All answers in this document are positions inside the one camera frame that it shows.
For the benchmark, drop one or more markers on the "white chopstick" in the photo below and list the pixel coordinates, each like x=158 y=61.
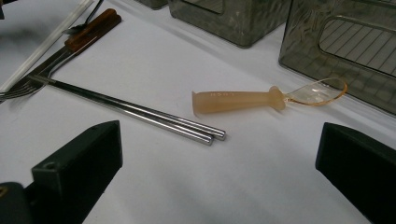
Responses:
x=46 y=47
x=46 y=40

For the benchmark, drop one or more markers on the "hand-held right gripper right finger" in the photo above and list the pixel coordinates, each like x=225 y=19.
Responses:
x=361 y=174

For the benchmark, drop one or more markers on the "metal chopstick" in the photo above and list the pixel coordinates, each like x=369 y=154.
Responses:
x=155 y=121
x=155 y=113

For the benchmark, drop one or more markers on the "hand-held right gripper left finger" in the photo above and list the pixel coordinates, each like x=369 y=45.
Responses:
x=77 y=174

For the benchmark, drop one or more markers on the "small wooden spoon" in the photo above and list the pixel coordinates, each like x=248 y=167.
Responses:
x=236 y=101

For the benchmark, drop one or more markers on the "translucent grey plastic bin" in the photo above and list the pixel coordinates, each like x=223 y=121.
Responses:
x=152 y=3
x=236 y=25
x=311 y=68

